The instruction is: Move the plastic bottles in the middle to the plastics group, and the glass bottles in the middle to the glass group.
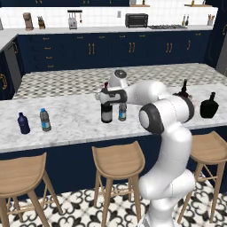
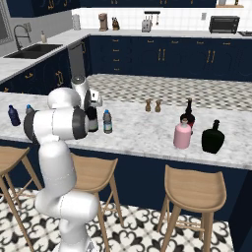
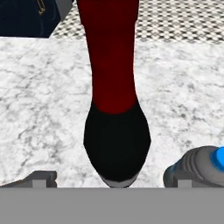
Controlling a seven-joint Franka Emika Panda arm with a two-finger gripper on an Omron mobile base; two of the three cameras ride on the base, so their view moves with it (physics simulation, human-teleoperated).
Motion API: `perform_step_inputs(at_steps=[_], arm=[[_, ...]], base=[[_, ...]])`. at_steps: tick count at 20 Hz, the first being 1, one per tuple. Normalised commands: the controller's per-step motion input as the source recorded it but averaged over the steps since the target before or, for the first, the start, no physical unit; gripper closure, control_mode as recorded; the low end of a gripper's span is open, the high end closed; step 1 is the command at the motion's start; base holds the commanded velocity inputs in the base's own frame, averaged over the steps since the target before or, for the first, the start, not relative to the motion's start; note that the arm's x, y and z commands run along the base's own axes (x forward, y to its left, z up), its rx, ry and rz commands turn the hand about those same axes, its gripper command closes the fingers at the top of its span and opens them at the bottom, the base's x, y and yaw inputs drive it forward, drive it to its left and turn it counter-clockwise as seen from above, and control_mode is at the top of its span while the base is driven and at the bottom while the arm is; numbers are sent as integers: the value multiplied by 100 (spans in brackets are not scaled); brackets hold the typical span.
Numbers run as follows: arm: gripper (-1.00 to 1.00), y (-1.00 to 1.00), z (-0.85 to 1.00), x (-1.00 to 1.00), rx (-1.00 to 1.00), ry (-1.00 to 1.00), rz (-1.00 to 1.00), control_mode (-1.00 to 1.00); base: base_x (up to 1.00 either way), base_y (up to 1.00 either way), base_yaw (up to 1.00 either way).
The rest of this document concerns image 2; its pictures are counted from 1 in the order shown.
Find dark blue plastic bottle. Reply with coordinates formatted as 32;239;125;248
7;104;22;127

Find window frame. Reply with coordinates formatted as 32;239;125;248
0;0;14;46

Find navy wall cupboards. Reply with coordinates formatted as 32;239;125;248
6;0;218;19

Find dark brown figurine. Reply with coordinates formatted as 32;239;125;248
111;17;120;32

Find silver toaster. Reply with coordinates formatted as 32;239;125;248
141;19;153;33

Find grey dishwasher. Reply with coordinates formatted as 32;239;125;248
67;40;87;80

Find clear water bottle blue label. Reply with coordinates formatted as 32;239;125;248
102;109;113;135

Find wooden bar stool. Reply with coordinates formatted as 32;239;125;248
157;164;228;252
0;146;43;252
69;152;124;252

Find brown coffee machine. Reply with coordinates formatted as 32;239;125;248
97;13;109;32

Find navy island base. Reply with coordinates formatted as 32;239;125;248
0;139;252;252

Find black squat glass bottle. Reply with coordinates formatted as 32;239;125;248
201;119;226;155

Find rail with hanging tools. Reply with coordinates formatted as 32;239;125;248
143;10;161;27

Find navy cupboards under sink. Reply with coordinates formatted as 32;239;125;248
0;48;73;96

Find black sink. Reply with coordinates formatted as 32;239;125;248
3;43;63;60

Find blue-capped clear plastic bottle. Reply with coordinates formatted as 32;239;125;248
25;103;36;116

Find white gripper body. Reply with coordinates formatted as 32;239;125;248
88;98;103;108

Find wooden wall shelf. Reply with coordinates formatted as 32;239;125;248
216;0;245;9

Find black toaster oven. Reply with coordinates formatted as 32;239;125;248
209;15;241;34

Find pink bottle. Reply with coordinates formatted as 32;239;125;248
172;118;193;150

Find dark glass bottle pale label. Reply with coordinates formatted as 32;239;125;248
86;106;99;133

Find dark red glass bottle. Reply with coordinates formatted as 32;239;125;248
179;97;196;136

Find dark curved tap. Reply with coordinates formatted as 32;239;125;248
13;24;32;51

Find navy base cupboards run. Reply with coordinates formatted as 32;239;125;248
86;34;252;83

